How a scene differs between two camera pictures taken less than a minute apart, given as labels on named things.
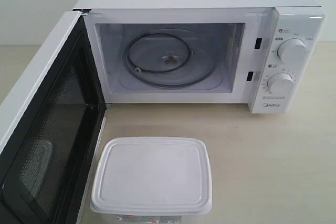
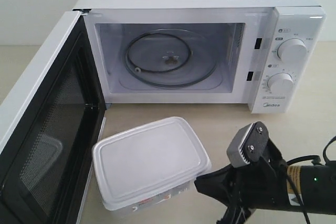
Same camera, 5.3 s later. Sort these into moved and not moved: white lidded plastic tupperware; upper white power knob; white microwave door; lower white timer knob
Moved: white lidded plastic tupperware
Not moved: upper white power knob; lower white timer knob; white microwave door
